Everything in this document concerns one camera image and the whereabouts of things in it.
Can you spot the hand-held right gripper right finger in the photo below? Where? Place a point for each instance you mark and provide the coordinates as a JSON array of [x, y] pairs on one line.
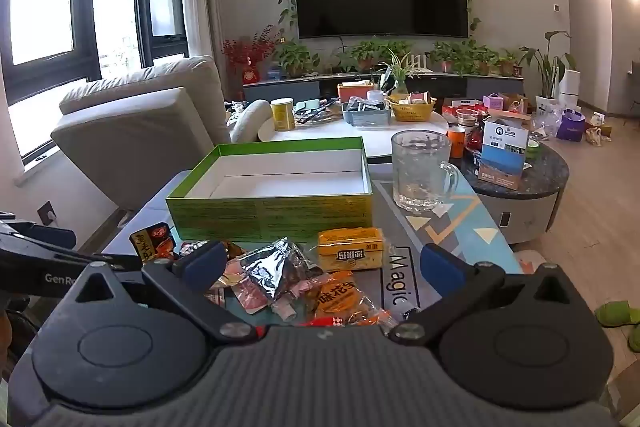
[[441, 266]]

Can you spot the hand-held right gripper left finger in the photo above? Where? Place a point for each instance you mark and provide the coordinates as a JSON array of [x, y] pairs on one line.
[[206, 261]]

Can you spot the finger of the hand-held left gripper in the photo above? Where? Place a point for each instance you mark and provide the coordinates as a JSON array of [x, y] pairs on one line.
[[60, 253]]

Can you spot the red black spicy snack packet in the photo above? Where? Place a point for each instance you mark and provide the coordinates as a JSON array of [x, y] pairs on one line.
[[156, 248]]

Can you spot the pink spout pouch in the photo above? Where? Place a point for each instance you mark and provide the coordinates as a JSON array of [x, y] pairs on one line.
[[250, 297]]

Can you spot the dark snack foil packet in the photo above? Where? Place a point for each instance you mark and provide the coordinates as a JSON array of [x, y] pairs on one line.
[[267, 272]]

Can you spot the green cardboard box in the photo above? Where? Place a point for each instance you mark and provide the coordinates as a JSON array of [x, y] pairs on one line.
[[270, 217]]

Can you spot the yellow snack packet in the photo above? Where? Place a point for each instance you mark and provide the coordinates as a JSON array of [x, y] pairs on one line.
[[350, 252]]

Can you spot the orange peanut snack packet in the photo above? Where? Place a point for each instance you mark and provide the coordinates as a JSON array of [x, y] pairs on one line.
[[336, 297]]

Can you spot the clear glass mug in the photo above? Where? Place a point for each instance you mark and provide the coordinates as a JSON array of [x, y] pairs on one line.
[[415, 172]]

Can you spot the orange cup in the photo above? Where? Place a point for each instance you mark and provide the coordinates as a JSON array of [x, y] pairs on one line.
[[456, 144]]

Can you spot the blue white carton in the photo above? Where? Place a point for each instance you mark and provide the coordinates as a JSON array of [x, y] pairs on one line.
[[502, 157]]

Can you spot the round dark side table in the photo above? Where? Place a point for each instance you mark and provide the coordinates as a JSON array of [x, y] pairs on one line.
[[540, 187]]

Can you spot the beige sofa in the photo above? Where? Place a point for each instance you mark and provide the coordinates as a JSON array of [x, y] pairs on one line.
[[130, 132]]

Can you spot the yellow woven basket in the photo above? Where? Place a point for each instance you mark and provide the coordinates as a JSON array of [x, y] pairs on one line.
[[412, 111]]

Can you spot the yellow can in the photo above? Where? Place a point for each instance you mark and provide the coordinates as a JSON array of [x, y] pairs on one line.
[[283, 116]]

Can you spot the grey blue storage basket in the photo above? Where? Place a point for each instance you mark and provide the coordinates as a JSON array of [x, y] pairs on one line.
[[365, 117]]

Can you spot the small pink box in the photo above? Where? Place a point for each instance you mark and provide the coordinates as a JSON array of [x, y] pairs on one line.
[[493, 103]]

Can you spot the white coffee table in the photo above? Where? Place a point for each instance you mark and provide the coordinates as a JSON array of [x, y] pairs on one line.
[[325, 132]]

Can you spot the green slipper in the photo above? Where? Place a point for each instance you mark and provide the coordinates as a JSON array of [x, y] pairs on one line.
[[635, 338], [617, 313]]

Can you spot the purple bag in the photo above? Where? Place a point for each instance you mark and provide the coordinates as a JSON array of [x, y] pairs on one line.
[[571, 127]]

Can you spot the orange storage box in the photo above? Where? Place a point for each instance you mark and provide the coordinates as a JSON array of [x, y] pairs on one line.
[[355, 91]]

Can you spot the spider plant in vase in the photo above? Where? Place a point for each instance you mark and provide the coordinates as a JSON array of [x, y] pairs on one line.
[[400, 69]]

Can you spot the green potted plant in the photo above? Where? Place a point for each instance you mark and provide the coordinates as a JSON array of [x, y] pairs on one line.
[[296, 57], [462, 54], [372, 52], [510, 62]]

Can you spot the red flower plant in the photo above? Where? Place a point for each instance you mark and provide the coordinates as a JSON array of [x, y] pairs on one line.
[[247, 49]]

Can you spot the white air purifier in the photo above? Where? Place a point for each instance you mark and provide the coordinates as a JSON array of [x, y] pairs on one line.
[[570, 87]]

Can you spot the tall leafy floor plant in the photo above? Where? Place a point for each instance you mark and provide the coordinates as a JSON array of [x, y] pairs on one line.
[[547, 67]]

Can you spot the wall power outlet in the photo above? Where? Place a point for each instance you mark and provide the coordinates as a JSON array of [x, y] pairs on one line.
[[48, 214]]

